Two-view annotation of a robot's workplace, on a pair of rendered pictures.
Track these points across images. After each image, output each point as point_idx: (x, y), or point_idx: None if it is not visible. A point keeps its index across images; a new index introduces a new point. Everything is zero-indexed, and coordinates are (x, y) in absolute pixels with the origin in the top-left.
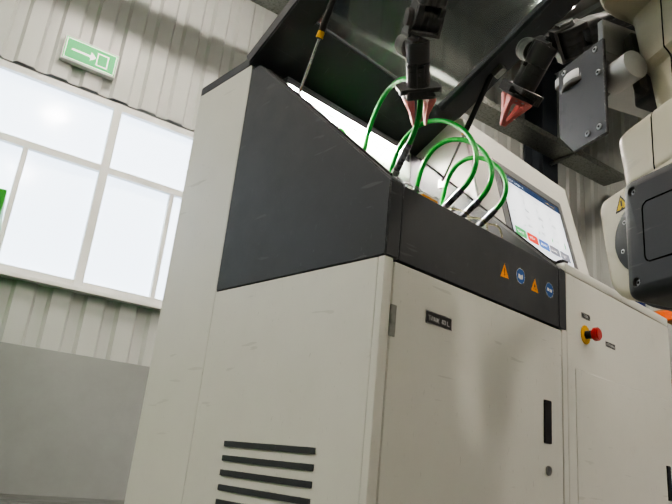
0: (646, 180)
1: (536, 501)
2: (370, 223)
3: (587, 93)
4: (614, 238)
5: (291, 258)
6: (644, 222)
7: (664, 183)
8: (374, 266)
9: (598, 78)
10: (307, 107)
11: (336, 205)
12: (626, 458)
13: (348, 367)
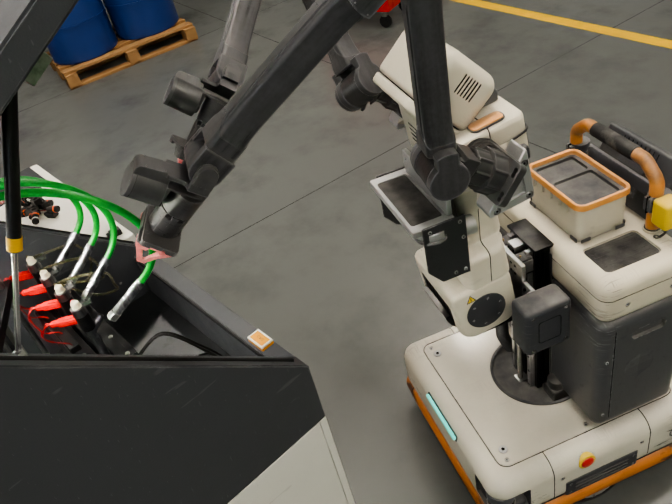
0: (541, 315)
1: None
2: (301, 409)
3: (453, 248)
4: (466, 315)
5: (209, 503)
6: (539, 330)
7: (550, 315)
8: (319, 430)
9: (463, 240)
10: (120, 368)
11: (250, 425)
12: None
13: (322, 495)
